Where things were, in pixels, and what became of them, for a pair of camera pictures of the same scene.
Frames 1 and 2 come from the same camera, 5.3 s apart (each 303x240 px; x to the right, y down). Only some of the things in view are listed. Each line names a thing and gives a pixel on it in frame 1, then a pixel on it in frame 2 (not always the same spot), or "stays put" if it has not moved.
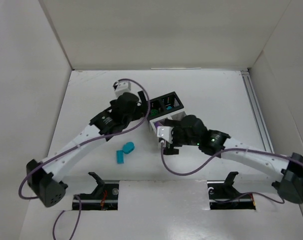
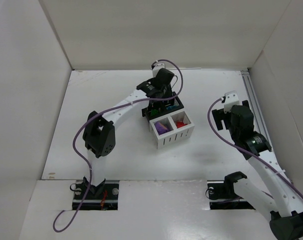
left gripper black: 142,107 -> 162,102
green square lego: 154,112 stays put
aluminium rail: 257,110 stays put
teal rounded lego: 128,147 -> 171,107
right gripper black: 175,137 -> 218,119
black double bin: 164,105 stays put
